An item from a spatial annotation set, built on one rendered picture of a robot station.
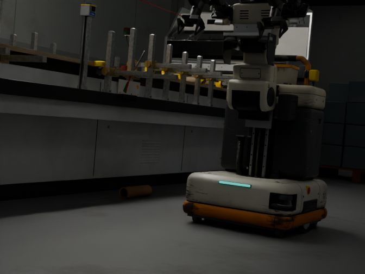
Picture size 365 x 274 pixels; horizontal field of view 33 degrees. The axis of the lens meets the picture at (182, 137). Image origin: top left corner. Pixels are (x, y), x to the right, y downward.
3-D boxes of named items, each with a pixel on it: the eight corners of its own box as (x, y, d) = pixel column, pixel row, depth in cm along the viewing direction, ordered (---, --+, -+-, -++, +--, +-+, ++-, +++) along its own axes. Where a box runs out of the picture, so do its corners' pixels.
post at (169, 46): (168, 107, 473) (172, 44, 472) (165, 107, 470) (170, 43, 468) (163, 107, 474) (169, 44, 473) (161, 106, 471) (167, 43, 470)
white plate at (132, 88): (139, 97, 436) (140, 82, 435) (118, 93, 413) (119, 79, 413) (138, 97, 436) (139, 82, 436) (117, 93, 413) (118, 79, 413)
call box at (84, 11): (95, 18, 384) (96, 6, 384) (88, 16, 378) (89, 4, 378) (86, 18, 387) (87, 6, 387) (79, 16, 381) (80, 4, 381)
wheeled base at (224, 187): (232, 206, 400) (235, 167, 400) (328, 221, 368) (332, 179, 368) (178, 215, 342) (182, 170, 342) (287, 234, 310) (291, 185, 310)
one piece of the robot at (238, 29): (231, 65, 342) (234, 26, 341) (278, 67, 328) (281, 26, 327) (218, 61, 328) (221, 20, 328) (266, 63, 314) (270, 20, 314)
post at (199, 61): (197, 113, 517) (202, 56, 515) (195, 113, 513) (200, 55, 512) (194, 113, 518) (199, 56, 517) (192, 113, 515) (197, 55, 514)
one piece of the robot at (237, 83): (234, 111, 362) (237, 4, 353) (296, 115, 343) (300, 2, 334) (213, 115, 340) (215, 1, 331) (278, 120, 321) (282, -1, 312)
